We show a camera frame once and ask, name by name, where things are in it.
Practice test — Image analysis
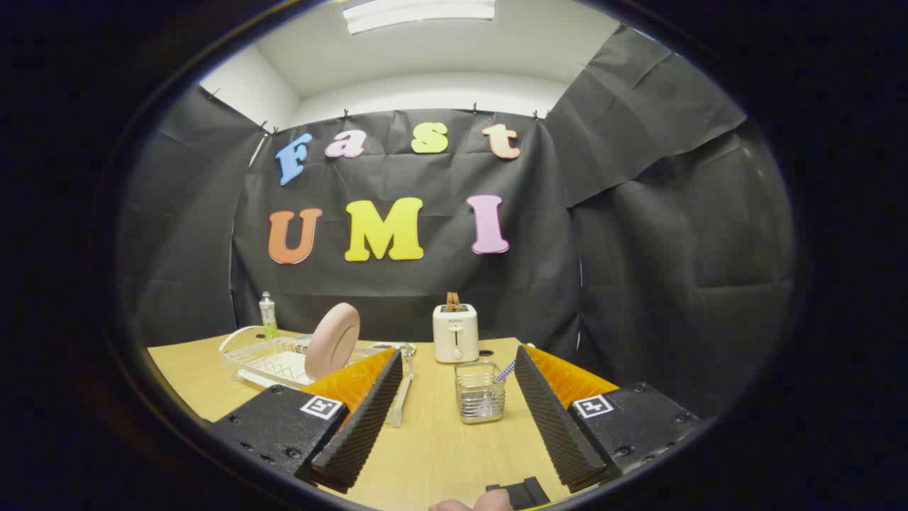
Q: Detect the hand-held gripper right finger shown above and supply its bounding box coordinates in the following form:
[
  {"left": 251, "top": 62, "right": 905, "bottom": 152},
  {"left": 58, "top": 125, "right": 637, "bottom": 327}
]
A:
[{"left": 514, "top": 344, "right": 704, "bottom": 493}]

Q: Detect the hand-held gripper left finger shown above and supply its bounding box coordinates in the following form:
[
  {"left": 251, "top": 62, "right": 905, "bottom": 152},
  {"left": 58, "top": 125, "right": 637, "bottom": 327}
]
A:
[{"left": 208, "top": 346, "right": 404, "bottom": 495}]

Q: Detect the metal wire basket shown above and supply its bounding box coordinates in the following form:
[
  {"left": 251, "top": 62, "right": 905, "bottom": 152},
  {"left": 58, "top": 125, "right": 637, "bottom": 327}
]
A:
[{"left": 454, "top": 361, "right": 506, "bottom": 424}]

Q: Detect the pink plate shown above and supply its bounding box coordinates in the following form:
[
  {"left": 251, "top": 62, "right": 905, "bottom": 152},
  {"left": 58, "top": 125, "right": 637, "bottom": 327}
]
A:
[{"left": 305, "top": 302, "right": 361, "bottom": 382}]

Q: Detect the white dish rack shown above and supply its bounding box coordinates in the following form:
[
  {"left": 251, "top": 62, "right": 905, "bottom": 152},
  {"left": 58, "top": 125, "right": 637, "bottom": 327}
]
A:
[{"left": 218, "top": 325, "right": 418, "bottom": 428}]

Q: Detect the cream toaster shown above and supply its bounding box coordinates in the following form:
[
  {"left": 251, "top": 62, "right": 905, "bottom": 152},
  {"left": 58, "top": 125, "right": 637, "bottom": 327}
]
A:
[{"left": 433, "top": 304, "right": 480, "bottom": 364}]

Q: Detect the clear bottle green liquid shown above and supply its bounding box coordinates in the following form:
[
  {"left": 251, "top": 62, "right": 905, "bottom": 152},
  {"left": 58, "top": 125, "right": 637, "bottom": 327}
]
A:
[{"left": 258, "top": 291, "right": 279, "bottom": 338}]

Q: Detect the ceiling light panel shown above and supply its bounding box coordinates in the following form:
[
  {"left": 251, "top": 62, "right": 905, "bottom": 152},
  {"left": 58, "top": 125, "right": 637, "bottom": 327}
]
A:
[{"left": 343, "top": 0, "right": 497, "bottom": 35}]

